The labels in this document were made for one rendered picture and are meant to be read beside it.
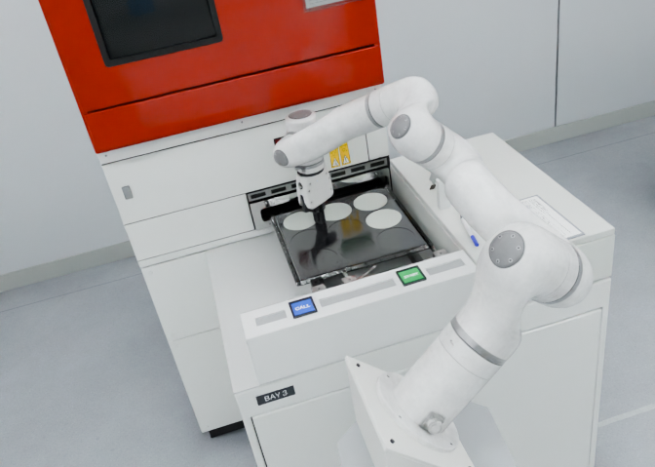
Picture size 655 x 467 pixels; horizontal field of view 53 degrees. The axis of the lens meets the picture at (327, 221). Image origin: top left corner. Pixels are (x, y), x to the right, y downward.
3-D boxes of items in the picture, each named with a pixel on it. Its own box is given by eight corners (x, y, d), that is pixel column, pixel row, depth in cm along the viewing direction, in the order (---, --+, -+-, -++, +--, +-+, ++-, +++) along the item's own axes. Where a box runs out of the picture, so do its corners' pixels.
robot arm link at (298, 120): (311, 169, 174) (328, 153, 181) (302, 123, 168) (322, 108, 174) (285, 165, 179) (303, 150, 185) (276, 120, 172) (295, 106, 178)
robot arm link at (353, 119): (366, 145, 152) (279, 176, 173) (397, 117, 163) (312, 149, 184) (347, 111, 150) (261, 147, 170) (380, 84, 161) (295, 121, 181)
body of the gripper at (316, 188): (306, 176, 176) (313, 213, 182) (331, 160, 182) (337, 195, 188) (287, 171, 181) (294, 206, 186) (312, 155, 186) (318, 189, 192)
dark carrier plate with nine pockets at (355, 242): (275, 217, 198) (275, 215, 198) (383, 188, 203) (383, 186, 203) (300, 281, 169) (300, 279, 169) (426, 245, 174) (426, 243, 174)
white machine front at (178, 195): (139, 264, 201) (96, 145, 180) (392, 195, 213) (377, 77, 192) (139, 269, 199) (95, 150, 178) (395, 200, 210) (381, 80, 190)
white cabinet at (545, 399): (259, 432, 245) (204, 252, 202) (498, 356, 259) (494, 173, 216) (297, 597, 191) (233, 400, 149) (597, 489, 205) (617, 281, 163)
